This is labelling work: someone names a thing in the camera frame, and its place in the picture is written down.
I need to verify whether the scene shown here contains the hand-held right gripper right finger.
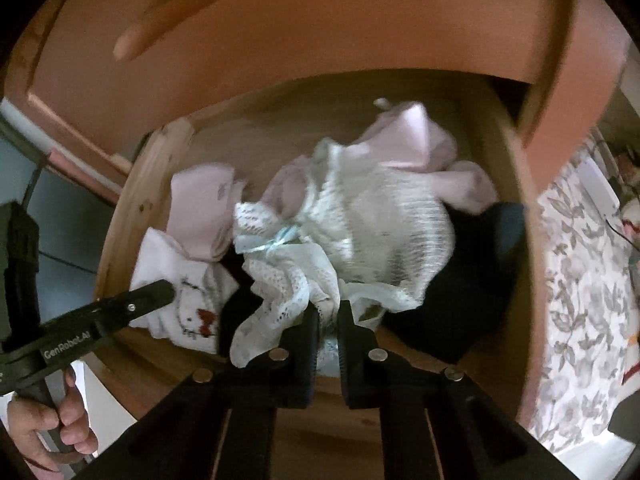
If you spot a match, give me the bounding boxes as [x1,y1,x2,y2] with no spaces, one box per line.
[337,301,561,480]

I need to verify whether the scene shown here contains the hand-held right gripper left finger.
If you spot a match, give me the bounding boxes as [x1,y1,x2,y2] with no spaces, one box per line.
[95,309,323,480]

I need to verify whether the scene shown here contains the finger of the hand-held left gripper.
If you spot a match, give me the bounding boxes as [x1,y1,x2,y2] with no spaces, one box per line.
[92,280,176,336]

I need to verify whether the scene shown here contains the white cat print garment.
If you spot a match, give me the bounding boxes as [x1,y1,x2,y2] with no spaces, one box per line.
[129,227,241,353]

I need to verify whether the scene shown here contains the black lace garment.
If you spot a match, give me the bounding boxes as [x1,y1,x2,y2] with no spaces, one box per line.
[220,200,523,366]

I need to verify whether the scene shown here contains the white lace garment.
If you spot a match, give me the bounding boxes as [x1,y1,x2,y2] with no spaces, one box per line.
[230,137,456,368]

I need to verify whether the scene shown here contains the wooden drawer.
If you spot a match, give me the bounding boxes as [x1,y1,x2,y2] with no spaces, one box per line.
[95,72,546,431]
[10,0,583,191]

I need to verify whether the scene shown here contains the person's left hand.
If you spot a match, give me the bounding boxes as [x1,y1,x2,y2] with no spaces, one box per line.
[7,367,99,473]

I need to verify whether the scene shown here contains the pale pink garment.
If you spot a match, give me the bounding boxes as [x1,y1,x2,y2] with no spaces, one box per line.
[262,97,498,221]
[167,162,251,263]

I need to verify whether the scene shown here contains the grey floral bedsheet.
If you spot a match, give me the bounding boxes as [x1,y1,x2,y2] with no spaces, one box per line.
[520,135,640,451]

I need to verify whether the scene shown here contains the white rectangular device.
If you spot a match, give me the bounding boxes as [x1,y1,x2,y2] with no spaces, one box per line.
[577,157,621,216]

